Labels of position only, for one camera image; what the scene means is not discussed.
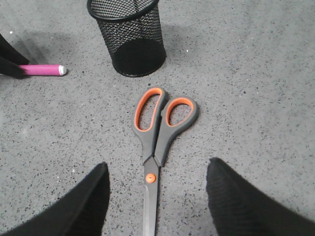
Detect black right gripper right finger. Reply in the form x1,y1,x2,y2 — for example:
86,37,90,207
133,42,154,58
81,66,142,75
206,157,315,236

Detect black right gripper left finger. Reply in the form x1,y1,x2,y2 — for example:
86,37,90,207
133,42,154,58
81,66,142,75
3,162,110,236

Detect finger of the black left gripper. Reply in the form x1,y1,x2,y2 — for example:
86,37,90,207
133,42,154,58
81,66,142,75
0,35,30,79

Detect pink marker pen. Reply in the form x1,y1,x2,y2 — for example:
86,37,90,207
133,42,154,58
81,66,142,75
20,64,67,76

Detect grey orange scissors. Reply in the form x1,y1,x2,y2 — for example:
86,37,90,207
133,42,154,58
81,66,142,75
133,87,199,236

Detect black mesh pen cup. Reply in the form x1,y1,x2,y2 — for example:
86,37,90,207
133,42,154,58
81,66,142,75
87,0,166,77

